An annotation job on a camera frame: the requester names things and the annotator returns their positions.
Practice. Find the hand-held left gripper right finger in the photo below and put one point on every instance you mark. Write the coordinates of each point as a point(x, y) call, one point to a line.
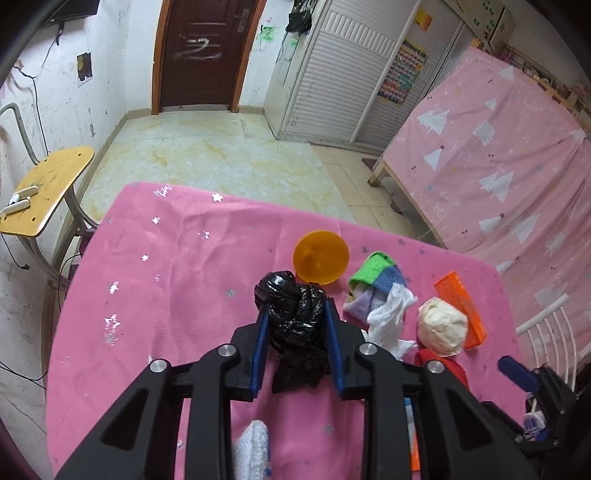
point(333, 350)

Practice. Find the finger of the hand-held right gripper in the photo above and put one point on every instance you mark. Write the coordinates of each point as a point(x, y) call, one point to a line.
point(515, 371)

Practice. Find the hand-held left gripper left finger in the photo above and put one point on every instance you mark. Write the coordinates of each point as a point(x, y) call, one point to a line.
point(261, 350)

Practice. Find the black plastic bag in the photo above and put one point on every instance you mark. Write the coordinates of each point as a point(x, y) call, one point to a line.
point(295, 323)

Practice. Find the orange cardboard box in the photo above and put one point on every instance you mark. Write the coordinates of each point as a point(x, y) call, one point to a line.
point(464, 304)

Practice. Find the person's right hand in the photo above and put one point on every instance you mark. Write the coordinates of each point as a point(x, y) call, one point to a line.
point(534, 423)

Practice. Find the white crumpled tissue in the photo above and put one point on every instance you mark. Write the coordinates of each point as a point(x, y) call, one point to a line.
point(388, 323)

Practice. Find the green blue purple cloth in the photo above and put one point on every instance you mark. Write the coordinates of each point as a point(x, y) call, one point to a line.
point(376, 277)

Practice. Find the cream crumpled paper ball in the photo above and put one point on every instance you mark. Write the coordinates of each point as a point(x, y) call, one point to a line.
point(442, 325)

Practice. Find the orange plastic bowl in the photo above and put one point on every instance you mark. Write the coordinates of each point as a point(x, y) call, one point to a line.
point(321, 258)

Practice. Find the pink star blanket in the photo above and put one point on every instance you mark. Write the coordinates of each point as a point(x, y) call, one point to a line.
point(184, 277)

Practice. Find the orange white pen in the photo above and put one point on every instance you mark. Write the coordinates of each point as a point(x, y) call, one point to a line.
point(411, 438)

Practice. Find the pink patterned bed sheet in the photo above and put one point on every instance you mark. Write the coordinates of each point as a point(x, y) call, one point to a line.
point(485, 138)

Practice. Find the yellow wooden chair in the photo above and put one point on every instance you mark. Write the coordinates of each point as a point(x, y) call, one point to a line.
point(51, 184)

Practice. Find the white louvred wardrobe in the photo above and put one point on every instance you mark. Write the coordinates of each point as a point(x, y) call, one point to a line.
point(332, 69)

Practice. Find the white plastic tube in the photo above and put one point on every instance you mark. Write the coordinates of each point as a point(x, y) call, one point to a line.
point(22, 192)
point(14, 206)

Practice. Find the brown door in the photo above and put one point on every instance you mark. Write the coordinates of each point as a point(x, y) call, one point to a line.
point(203, 50)

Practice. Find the black hanging bag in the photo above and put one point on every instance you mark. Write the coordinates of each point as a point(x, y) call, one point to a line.
point(298, 21)

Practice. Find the black television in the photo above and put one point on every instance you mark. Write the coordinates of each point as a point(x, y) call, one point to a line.
point(74, 8)

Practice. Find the colourful wall poster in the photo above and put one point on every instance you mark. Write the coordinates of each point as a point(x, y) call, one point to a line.
point(401, 71)

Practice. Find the wall socket box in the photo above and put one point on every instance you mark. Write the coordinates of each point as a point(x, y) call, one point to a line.
point(84, 68)

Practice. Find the yellow wall poster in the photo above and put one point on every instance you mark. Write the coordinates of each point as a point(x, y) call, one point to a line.
point(423, 18)

